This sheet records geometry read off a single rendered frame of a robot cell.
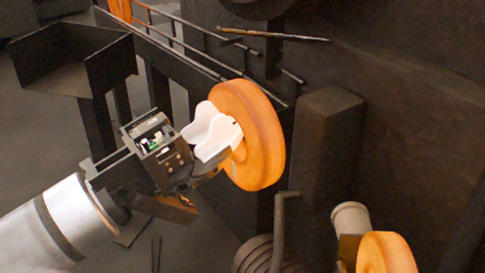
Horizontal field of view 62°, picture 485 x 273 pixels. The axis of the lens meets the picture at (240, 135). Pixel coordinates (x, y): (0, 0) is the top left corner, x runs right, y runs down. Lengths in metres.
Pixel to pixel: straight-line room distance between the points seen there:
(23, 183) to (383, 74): 1.58
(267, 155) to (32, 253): 0.28
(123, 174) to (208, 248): 1.03
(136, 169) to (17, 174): 1.54
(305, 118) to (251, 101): 0.22
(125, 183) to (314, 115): 0.33
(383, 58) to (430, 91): 0.10
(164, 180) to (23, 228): 0.15
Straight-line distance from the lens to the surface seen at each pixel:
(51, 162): 1.99
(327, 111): 0.67
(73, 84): 1.25
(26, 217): 0.49
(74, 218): 0.47
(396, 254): 0.49
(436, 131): 0.66
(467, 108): 0.62
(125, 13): 1.61
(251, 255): 0.79
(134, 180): 0.49
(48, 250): 0.48
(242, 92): 0.50
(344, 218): 0.64
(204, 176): 0.49
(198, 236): 1.51
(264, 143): 0.48
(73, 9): 3.77
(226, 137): 0.51
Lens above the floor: 1.15
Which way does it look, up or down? 36 degrees down
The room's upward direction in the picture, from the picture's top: straight up
